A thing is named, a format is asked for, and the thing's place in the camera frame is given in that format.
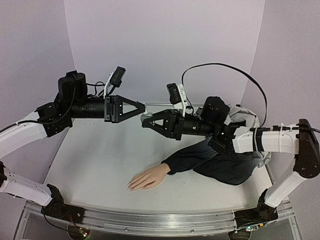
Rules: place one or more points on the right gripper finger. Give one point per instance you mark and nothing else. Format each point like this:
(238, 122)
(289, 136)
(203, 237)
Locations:
(160, 129)
(165, 116)

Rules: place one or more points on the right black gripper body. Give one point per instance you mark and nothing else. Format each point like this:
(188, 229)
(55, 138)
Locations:
(178, 125)

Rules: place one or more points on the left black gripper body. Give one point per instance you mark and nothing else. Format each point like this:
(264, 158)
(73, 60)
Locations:
(110, 111)

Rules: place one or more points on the white nail polish cap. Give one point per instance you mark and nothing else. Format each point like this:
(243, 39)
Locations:
(145, 108)

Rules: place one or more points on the clear nail polish bottle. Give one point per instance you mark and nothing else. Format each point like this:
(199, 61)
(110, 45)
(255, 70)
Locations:
(146, 116)

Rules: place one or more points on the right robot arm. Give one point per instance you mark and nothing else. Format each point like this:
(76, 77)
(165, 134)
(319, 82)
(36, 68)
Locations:
(235, 144)

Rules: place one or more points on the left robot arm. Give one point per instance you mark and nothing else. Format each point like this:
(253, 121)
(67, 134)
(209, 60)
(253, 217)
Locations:
(71, 102)

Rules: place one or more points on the mannequin hand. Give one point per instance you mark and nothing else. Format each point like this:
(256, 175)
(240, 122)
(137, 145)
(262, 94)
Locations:
(150, 178)

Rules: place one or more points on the grey black jacket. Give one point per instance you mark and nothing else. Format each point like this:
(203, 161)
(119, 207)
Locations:
(229, 168)

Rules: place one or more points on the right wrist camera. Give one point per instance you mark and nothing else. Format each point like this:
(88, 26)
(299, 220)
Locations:
(178, 97)

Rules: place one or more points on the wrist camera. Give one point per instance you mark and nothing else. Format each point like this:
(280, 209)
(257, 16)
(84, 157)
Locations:
(114, 81)
(178, 97)

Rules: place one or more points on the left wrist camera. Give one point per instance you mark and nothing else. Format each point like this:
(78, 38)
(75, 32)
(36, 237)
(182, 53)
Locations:
(114, 81)

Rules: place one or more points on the aluminium front rail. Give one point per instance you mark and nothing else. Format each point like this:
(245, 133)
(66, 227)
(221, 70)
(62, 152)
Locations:
(161, 224)

